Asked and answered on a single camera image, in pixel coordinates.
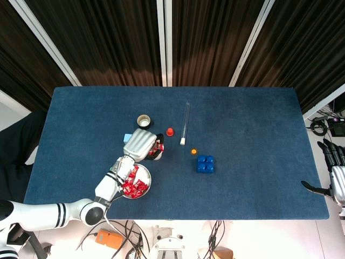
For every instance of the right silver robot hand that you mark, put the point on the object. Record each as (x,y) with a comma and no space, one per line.
(340,186)

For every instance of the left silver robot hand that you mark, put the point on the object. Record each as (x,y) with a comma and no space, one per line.
(140,144)

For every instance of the red candy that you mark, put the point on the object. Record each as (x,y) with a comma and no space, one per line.
(161,148)
(128,185)
(134,194)
(126,192)
(134,186)
(142,186)
(134,172)

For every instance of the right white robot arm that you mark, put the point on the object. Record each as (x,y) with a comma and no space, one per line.
(342,213)

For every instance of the white paper cup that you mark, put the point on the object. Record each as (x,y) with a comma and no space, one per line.
(160,156)

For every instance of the metal plate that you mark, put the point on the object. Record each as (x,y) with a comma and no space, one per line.
(144,175)

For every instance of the small orange cap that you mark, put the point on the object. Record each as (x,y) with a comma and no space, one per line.
(193,151)

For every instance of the light blue cube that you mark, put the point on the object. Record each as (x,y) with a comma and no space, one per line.
(126,138)

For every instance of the small red cap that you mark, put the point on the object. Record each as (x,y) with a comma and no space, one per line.
(169,132)

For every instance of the glass test tube white stopper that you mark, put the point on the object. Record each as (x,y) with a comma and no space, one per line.
(182,141)

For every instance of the black electronic box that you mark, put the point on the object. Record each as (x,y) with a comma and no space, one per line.
(331,122)

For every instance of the blue building block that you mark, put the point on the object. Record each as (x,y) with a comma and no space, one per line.
(205,164)

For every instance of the orange box device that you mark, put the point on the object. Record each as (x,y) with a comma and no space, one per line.
(110,238)

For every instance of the blue felt table cover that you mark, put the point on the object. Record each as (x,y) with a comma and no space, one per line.
(242,162)

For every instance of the white robot torso base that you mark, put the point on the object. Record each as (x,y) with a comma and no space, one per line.
(167,246)

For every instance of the dark brown curtain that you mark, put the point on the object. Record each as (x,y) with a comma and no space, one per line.
(310,40)
(210,40)
(21,54)
(107,40)

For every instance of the black fabric bundle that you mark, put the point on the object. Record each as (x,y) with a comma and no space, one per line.
(16,140)

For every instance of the brown cardboard piece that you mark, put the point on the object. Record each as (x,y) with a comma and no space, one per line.
(222,255)

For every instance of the white frame post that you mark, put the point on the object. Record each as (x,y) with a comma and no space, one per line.
(46,43)
(252,43)
(161,27)
(323,103)

